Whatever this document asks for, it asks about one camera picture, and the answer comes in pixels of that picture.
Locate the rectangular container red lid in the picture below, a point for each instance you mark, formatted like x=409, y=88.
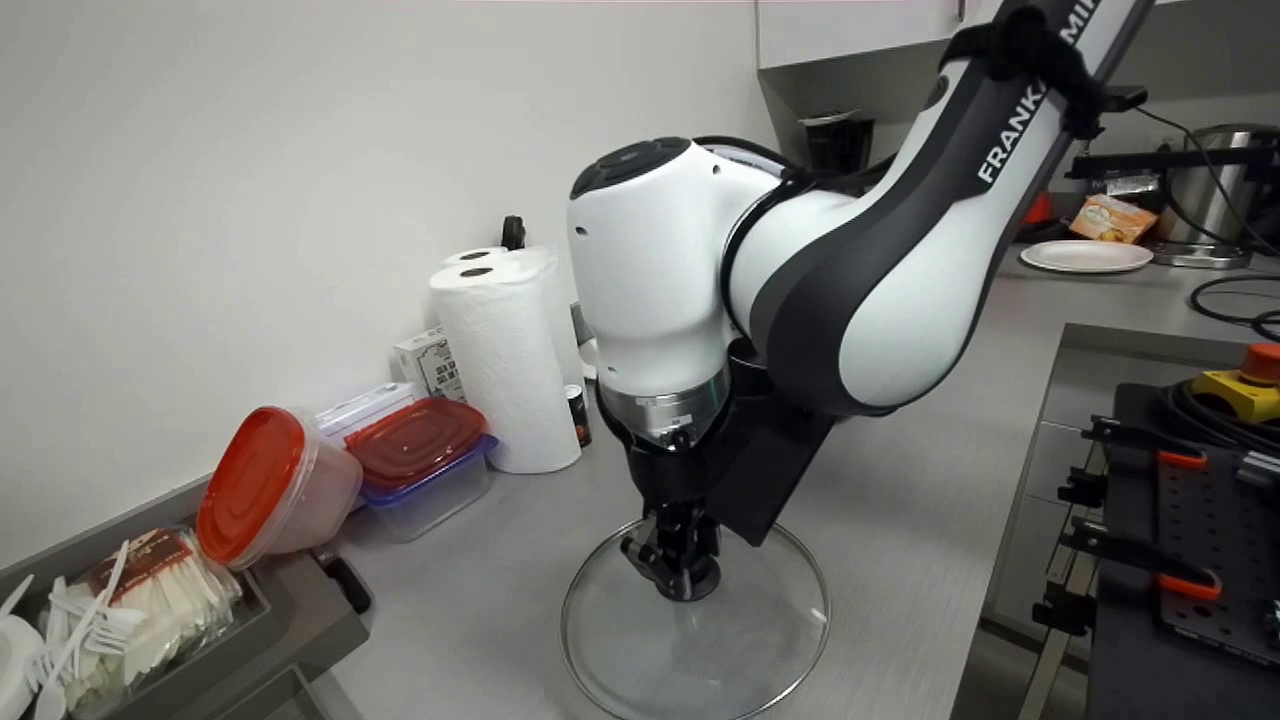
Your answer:
x=417, y=440

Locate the round container red lid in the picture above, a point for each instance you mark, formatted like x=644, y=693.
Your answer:
x=254, y=484

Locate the rectangular container blue lid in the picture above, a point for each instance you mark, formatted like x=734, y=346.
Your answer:
x=445, y=494

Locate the yellow emergency stop button box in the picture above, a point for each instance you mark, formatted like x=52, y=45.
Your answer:
x=1247, y=383

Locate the orange snack packet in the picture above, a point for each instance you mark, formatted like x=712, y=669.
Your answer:
x=1114, y=216

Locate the white plastic fork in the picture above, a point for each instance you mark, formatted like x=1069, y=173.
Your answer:
x=73, y=641

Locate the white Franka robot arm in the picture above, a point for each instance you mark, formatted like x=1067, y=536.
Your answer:
x=881, y=264

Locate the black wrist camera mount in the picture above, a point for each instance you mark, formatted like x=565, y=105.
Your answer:
x=763, y=453

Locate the black camera on stand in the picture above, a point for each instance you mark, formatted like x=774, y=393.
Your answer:
x=1175, y=161

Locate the glass pot lid black knob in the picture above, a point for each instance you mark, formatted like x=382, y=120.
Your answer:
x=693, y=652

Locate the bag of plastic cutlery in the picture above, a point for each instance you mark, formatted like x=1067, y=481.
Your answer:
x=163, y=606

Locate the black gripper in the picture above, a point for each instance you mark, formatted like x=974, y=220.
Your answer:
x=672, y=481

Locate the grey metal tray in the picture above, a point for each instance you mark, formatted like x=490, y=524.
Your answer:
x=303, y=626

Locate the clear plastic container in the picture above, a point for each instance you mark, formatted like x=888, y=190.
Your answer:
x=355, y=405

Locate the black perforated mounting board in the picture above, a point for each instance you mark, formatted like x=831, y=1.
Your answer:
x=1215, y=562

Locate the white dinner plate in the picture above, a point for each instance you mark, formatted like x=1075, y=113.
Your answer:
x=1084, y=259

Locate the black bottle cap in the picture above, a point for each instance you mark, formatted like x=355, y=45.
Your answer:
x=514, y=233

